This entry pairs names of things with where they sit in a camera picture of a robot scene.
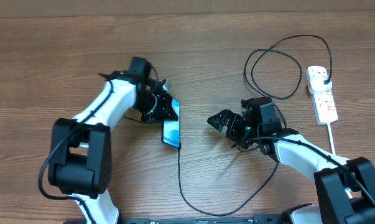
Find Samsung Galaxy smartphone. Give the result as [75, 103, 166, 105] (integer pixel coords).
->
[162, 99, 180, 149]

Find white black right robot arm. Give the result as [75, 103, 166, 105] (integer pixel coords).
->
[207, 97, 375, 223]

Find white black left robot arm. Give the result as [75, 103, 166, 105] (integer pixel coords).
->
[39, 57, 181, 223]

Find white charger plug adapter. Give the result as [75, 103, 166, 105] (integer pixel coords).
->
[308, 76, 333, 94]

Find white power strip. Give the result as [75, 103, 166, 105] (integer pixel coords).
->
[305, 65, 340, 126]

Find cardboard backdrop panel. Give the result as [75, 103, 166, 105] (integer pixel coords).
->
[0, 0, 375, 18]

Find black mounting rail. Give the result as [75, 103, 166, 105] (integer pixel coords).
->
[120, 214, 282, 224]

